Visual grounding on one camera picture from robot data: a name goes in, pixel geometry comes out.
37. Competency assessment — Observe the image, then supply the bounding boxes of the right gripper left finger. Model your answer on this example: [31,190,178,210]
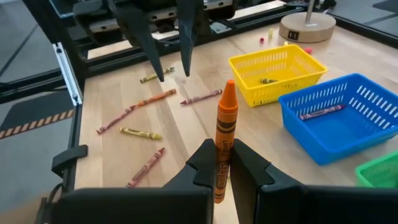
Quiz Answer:
[46,138,217,224]

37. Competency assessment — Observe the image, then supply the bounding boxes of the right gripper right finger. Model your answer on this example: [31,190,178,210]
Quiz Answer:
[229,138,398,224]

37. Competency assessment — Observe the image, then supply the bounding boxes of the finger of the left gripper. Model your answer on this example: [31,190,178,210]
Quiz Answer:
[115,5,165,83]
[176,0,205,78]

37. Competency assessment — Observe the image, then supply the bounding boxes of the pink crayon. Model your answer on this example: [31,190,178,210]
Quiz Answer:
[298,104,346,121]

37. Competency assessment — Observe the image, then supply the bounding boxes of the orange crayon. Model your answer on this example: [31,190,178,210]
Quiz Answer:
[133,88,177,109]
[213,79,239,205]

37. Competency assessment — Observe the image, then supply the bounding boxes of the yellow plastic basket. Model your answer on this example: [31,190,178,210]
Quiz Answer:
[228,44,329,108]

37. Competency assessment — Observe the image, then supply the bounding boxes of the blue plastic basket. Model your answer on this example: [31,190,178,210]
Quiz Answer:
[278,73,398,166]

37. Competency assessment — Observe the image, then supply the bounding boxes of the green plastic basket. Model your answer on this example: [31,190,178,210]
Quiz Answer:
[354,151,398,189]

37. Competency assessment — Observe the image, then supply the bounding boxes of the black mat orange stripes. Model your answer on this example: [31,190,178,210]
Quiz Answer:
[0,90,75,141]

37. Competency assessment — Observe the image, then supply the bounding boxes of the white shade table lamp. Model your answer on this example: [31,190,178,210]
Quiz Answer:
[279,0,337,44]

